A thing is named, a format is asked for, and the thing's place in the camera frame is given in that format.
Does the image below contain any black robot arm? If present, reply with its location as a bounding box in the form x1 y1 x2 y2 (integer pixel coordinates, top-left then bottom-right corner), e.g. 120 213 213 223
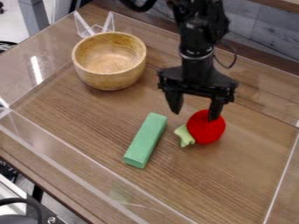
157 0 239 122

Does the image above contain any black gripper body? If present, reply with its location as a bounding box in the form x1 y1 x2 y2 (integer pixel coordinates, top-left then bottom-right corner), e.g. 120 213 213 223
157 58 239 103

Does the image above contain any clear acrylic tray enclosure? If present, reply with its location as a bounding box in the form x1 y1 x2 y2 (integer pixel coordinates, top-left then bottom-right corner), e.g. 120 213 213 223
0 8 299 224

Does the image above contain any green rectangular block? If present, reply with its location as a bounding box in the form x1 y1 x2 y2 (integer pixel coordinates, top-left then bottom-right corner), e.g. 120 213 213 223
123 112 167 169

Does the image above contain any red plush strawberry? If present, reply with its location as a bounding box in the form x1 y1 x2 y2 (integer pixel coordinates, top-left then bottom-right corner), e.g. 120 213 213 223
173 109 225 147

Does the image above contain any wooden bowl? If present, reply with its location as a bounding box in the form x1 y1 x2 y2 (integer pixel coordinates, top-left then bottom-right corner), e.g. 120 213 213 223
71 31 147 91

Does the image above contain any black metal bracket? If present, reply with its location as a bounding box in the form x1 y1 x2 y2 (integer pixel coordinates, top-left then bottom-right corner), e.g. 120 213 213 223
25 196 68 224

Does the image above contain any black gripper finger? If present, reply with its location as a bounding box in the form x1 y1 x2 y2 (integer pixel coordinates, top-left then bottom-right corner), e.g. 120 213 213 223
164 89 183 115
208 97 225 122

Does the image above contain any black cable bottom left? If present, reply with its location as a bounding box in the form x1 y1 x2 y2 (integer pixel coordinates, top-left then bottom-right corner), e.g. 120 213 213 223
0 197 42 224

